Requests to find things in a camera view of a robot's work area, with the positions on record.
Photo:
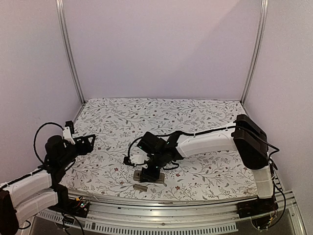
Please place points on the aluminium frame post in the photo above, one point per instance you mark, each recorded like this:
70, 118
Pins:
256, 50
68, 50

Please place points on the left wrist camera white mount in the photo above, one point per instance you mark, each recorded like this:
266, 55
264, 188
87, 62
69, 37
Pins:
68, 131

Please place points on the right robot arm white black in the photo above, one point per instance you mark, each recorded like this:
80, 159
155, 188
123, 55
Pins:
241, 135

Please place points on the front aluminium rail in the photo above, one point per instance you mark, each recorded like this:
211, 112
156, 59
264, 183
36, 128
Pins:
120, 216

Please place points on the right aluminium frame post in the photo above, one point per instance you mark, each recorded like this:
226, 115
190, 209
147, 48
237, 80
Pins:
256, 50

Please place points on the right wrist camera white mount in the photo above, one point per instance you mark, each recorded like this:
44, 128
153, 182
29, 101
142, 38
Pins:
136, 160

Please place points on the left aluminium frame post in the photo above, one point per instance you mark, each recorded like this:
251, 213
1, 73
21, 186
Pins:
68, 50

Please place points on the remote battery cover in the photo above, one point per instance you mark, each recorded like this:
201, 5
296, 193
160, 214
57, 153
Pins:
140, 187

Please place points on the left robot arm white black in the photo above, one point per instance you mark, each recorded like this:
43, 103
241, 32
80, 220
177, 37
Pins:
40, 189

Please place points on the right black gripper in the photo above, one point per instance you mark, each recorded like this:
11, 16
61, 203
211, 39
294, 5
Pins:
150, 176

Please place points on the white remote control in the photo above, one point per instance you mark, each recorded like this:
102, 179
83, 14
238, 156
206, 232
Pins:
139, 176

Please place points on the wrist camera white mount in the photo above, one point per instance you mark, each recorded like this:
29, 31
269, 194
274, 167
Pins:
136, 160
68, 131

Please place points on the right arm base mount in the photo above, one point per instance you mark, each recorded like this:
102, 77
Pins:
256, 207

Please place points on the floral patterned table mat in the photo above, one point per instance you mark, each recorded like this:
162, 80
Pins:
119, 122

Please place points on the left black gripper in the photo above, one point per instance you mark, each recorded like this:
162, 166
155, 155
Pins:
88, 147

